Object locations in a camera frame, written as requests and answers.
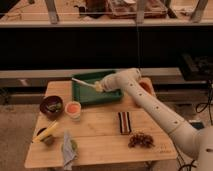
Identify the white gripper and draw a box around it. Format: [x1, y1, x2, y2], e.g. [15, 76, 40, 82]
[94, 74, 119, 92]

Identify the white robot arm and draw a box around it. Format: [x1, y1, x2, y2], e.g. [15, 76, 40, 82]
[95, 68, 213, 171]

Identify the green plastic tray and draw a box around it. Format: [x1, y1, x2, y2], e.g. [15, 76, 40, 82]
[72, 70, 123, 106]

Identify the white cup with orange content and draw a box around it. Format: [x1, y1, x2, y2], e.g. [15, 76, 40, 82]
[65, 101, 81, 120]

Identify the striped cloth piece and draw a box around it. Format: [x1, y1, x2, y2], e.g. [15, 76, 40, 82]
[118, 112, 132, 135]

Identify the orange bowl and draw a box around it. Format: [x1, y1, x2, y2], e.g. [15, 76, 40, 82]
[133, 80, 154, 108]

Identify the wooden table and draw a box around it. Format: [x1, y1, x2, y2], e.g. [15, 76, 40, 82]
[24, 77, 178, 169]

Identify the dark purple bowl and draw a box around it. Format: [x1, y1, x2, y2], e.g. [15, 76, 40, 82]
[40, 96, 63, 118]

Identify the brown grape bunch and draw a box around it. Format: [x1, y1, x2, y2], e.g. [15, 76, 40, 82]
[128, 132, 154, 148]

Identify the grey green cloth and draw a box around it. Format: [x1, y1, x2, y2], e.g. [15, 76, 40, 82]
[61, 131, 77, 171]

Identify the yellow corn toy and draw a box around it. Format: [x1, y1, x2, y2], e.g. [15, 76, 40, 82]
[32, 121, 58, 143]

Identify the black cable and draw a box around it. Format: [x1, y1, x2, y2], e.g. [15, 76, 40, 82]
[176, 79, 213, 171]

